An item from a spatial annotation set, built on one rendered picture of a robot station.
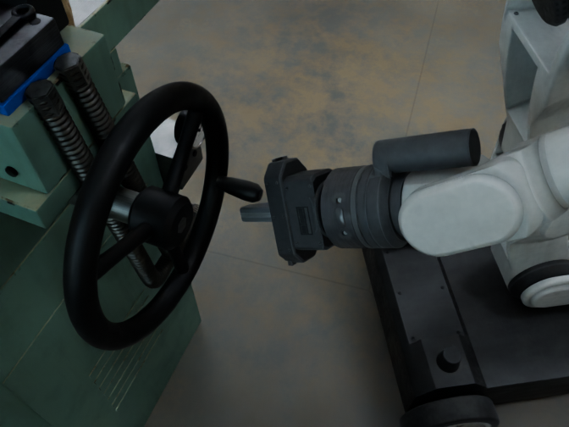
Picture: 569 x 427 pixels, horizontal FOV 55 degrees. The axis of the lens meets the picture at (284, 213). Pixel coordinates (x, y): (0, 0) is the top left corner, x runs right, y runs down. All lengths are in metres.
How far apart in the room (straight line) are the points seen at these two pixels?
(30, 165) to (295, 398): 0.95
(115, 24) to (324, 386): 0.93
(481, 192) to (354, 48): 1.72
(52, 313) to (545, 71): 0.72
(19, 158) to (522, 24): 0.63
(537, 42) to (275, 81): 1.32
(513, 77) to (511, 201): 0.44
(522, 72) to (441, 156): 0.40
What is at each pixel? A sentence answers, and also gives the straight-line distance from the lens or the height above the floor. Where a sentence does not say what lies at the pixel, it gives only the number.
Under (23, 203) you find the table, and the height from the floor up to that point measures 0.87.
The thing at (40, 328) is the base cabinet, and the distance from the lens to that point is 0.82.
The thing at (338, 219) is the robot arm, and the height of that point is 0.83.
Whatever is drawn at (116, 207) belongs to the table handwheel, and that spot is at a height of 0.82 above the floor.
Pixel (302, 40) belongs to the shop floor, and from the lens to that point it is 2.19.
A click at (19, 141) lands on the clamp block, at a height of 0.94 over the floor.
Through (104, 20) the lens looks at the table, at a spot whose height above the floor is 0.88.
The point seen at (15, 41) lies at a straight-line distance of 0.53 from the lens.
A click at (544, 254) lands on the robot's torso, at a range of 1.18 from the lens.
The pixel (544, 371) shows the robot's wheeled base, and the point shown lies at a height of 0.17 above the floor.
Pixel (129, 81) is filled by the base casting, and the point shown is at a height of 0.78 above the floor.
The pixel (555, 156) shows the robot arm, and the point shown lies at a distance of 0.48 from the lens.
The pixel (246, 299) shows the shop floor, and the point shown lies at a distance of 1.45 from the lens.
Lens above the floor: 1.28
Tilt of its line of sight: 53 degrees down
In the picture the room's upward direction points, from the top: straight up
